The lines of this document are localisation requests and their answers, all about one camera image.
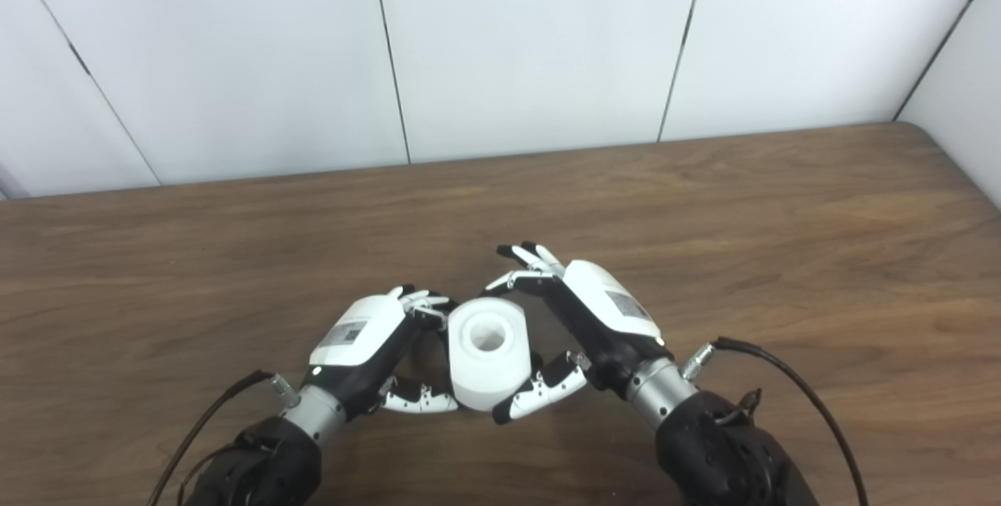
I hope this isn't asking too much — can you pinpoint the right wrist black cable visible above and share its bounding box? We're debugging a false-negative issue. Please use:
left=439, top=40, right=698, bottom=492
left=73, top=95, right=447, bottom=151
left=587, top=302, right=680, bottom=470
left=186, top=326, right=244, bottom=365
left=681, top=336, right=870, bottom=506

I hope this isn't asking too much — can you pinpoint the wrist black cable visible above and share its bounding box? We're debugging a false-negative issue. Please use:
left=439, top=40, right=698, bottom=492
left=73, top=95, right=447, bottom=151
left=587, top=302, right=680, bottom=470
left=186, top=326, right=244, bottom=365
left=147, top=369, right=303, bottom=506
left=681, top=336, right=870, bottom=506

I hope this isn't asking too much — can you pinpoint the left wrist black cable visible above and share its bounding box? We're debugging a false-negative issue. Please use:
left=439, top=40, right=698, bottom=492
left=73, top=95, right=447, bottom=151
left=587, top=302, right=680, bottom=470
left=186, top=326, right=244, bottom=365
left=147, top=369, right=303, bottom=506

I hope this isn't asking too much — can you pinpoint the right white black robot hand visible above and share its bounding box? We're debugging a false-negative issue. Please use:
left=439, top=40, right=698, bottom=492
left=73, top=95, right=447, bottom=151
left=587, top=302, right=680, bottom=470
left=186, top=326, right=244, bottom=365
left=484, top=240, right=667, bottom=425

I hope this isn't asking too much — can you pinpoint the round white plastic piece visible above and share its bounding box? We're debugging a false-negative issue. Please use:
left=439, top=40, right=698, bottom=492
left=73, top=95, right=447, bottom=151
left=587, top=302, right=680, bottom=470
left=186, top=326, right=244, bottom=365
left=447, top=297, right=533, bottom=412

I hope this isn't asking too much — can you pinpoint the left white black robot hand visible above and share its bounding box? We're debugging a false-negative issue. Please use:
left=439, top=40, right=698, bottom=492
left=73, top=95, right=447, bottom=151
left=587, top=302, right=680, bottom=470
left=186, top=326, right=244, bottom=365
left=308, top=284, right=461, bottom=418

